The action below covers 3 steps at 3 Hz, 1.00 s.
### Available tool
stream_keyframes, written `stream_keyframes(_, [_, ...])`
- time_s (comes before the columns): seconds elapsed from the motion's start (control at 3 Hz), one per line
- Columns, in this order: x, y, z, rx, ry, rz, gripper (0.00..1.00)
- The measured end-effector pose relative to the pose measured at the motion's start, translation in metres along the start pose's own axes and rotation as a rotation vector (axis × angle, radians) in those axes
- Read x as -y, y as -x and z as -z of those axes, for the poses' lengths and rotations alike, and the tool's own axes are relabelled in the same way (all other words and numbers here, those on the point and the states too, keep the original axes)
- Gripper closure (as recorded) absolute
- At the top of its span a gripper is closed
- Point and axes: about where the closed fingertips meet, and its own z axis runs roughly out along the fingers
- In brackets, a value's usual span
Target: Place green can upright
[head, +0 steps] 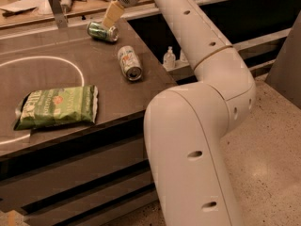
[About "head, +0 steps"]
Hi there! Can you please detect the grey table with slats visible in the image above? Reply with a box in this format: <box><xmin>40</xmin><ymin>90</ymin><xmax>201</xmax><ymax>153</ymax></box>
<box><xmin>0</xmin><ymin>21</ymin><xmax>175</xmax><ymax>226</ymax></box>

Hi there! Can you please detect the left clear sanitizer bottle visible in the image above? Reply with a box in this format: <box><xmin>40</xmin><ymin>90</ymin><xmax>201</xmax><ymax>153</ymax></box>
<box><xmin>163</xmin><ymin>46</ymin><xmax>176</xmax><ymax>70</ymax></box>

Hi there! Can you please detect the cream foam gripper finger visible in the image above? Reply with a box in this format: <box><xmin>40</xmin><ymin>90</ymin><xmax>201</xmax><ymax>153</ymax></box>
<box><xmin>102</xmin><ymin>1</ymin><xmax>124</xmax><ymax>28</ymax></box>

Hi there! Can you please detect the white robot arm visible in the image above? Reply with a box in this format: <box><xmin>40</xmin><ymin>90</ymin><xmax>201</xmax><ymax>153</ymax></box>
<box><xmin>117</xmin><ymin>0</ymin><xmax>256</xmax><ymax>226</ymax></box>

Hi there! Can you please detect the grey metal bracket left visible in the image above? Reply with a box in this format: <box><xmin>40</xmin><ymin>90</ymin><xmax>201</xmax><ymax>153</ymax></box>
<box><xmin>48</xmin><ymin>0</ymin><xmax>68</xmax><ymax>29</ymax></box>

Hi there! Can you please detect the white paper sheet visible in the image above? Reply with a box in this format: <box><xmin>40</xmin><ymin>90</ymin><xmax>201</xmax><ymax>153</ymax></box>
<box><xmin>0</xmin><ymin>0</ymin><xmax>46</xmax><ymax>16</ymax></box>

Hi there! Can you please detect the green chip bag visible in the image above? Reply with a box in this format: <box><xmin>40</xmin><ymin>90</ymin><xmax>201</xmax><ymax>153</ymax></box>
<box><xmin>14</xmin><ymin>86</ymin><xmax>98</xmax><ymax>131</ymax></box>

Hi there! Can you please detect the right clear sanitizer bottle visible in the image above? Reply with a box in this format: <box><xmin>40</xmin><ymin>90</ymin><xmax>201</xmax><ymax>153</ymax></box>
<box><xmin>180</xmin><ymin>49</ymin><xmax>188</xmax><ymax>63</ymax></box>

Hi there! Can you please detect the clear sanitizer bottle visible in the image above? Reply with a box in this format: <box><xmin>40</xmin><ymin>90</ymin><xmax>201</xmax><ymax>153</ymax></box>
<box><xmin>180</xmin><ymin>49</ymin><xmax>188</xmax><ymax>63</ymax></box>
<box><xmin>163</xmin><ymin>46</ymin><xmax>176</xmax><ymax>70</ymax></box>

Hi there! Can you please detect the white green soda can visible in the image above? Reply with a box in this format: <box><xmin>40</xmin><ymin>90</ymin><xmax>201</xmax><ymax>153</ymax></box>
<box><xmin>118</xmin><ymin>45</ymin><xmax>142</xmax><ymax>81</ymax></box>

